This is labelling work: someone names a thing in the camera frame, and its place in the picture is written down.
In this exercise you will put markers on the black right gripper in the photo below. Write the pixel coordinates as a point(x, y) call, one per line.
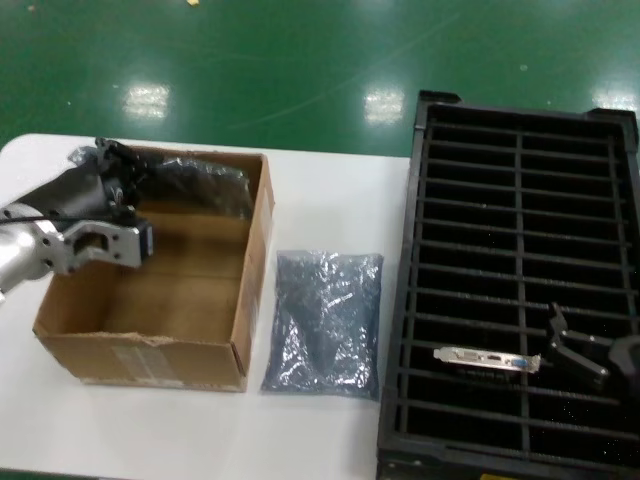
point(627, 357)

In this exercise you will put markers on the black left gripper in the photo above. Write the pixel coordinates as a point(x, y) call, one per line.
point(75, 192)

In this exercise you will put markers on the grey antistatic bag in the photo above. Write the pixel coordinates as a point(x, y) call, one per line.
point(175, 167)
point(325, 325)

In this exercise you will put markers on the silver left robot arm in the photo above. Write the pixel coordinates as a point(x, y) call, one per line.
point(20, 260)

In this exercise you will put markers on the black slotted plastic container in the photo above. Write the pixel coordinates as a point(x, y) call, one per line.
point(520, 250)

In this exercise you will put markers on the open brown cardboard box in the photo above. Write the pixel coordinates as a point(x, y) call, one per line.
point(150, 360)

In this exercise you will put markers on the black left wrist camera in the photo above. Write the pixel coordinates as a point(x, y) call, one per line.
point(145, 245)

